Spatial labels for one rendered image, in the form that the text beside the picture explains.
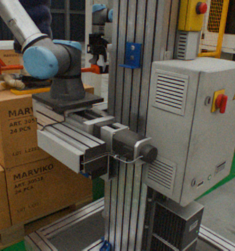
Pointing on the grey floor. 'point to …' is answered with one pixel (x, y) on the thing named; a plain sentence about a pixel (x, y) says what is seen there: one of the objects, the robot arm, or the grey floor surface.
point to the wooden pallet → (14, 236)
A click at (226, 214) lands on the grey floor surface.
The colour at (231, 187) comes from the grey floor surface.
